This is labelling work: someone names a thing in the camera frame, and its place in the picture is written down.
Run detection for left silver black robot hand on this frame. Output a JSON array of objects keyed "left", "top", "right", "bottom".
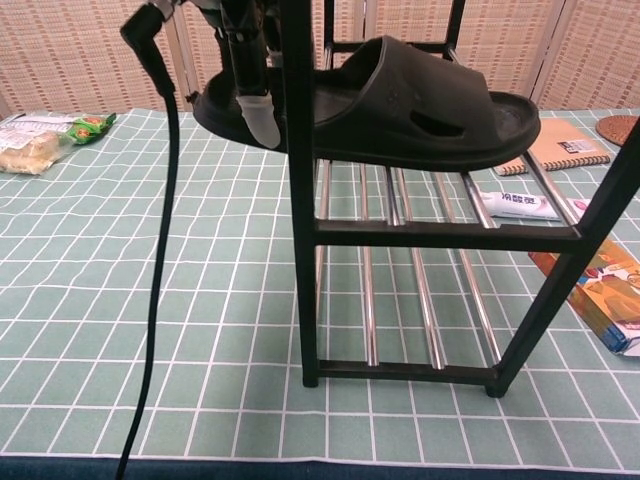
[{"left": 192, "top": 0, "right": 286, "bottom": 149}]

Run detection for black rubber slipper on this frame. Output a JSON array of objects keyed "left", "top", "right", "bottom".
[{"left": 192, "top": 35, "right": 543, "bottom": 171}]

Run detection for black chrome shoe rack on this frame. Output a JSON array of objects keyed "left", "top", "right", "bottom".
[{"left": 278, "top": 0, "right": 640, "bottom": 399}]

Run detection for bamboo folding screen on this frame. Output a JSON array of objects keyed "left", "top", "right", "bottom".
[{"left": 0, "top": 0, "right": 640, "bottom": 119}]

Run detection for green snack packet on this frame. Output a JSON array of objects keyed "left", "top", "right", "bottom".
[{"left": 0, "top": 112, "right": 118, "bottom": 147}]

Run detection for green grid tablecloth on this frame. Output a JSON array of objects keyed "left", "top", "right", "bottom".
[{"left": 0, "top": 107, "right": 640, "bottom": 464}]

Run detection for clear bread packet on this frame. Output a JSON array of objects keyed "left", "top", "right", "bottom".
[{"left": 0, "top": 130, "right": 65, "bottom": 176}]

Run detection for white toothpaste tube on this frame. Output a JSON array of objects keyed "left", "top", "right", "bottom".
[{"left": 472, "top": 191, "right": 592, "bottom": 223}]

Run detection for kraft spiral notebook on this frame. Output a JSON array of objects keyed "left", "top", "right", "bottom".
[{"left": 492, "top": 117, "right": 613, "bottom": 177}]

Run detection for brown woven round coaster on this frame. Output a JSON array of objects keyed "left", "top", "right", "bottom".
[{"left": 595, "top": 114, "right": 640, "bottom": 149}]

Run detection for orange snack box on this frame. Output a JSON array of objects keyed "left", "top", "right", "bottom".
[{"left": 528, "top": 239, "right": 640, "bottom": 358}]

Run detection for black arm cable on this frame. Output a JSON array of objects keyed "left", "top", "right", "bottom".
[{"left": 114, "top": 1, "right": 177, "bottom": 480}]

